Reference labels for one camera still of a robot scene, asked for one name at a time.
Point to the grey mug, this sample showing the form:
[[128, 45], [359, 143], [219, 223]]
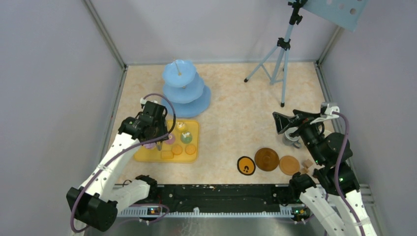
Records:
[[291, 141]]

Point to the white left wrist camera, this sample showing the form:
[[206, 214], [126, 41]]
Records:
[[144, 101]]

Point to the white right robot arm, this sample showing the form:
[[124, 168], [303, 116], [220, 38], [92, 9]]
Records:
[[333, 193]]

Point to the light blue perforated panel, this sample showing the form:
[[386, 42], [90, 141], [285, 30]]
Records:
[[344, 13]]

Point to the wooden sugar cubes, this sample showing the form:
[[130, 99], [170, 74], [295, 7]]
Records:
[[306, 166]]

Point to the yellow serving tray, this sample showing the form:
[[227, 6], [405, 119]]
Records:
[[153, 155]]

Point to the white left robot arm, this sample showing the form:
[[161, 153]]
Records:
[[95, 202]]

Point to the dark brown wooden saucer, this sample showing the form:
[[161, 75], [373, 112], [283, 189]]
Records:
[[266, 159]]

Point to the green cupcake with topping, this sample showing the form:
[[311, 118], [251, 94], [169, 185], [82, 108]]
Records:
[[186, 137]]

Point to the blue three-tier cake stand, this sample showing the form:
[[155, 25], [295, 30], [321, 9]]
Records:
[[185, 89]]

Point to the round orange cookie left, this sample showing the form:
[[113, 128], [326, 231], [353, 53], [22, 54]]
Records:
[[177, 149]]

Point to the purple donut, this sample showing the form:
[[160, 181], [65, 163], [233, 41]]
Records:
[[150, 145]]

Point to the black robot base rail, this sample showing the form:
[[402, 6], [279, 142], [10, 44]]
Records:
[[268, 194]]

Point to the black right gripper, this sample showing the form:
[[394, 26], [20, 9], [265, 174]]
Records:
[[282, 122]]

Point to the pink flower donut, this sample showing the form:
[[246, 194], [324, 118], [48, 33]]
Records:
[[171, 139]]

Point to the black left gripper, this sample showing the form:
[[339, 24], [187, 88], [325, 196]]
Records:
[[163, 131]]

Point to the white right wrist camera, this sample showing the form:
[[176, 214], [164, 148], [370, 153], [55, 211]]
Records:
[[328, 108]]

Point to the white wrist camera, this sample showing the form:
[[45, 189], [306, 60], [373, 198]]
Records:
[[144, 101], [328, 108]]

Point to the yellow cupcake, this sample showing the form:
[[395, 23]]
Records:
[[181, 126]]

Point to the light brown wooden coaster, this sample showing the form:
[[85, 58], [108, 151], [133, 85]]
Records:
[[289, 165]]

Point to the black and yellow round coaster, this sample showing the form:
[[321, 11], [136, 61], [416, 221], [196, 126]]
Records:
[[246, 166]]

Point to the light blue tripod stand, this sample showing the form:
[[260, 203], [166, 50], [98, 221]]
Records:
[[279, 74]]

